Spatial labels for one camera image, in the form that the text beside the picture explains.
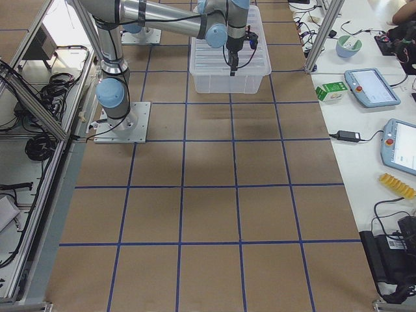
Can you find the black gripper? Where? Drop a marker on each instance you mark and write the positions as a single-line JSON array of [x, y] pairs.
[[233, 45]]

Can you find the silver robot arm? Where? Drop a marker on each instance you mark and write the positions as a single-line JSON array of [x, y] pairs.
[[219, 23], [137, 30]]

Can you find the clear plastic storage box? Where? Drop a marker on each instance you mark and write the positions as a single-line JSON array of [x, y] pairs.
[[224, 84]]

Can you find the green white carton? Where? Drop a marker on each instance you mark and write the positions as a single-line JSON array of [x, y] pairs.
[[331, 91]]

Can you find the green bowl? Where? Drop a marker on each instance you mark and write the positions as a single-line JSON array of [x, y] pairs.
[[347, 46]]

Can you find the black power adapter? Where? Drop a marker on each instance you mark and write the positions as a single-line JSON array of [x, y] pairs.
[[348, 136]]

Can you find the far teach pendant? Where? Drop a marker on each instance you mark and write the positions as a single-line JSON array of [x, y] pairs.
[[370, 88]]

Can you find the teach pendant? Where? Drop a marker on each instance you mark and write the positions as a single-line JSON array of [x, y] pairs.
[[398, 146], [370, 88]]

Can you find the near teach pendant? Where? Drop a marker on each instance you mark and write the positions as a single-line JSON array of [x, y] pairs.
[[398, 146]]

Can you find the yellow toy piece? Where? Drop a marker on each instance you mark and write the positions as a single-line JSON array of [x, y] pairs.
[[397, 186]]

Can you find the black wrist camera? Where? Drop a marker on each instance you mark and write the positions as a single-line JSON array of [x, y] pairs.
[[251, 37]]

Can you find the aluminium frame post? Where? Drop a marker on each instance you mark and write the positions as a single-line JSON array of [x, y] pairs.
[[323, 32]]

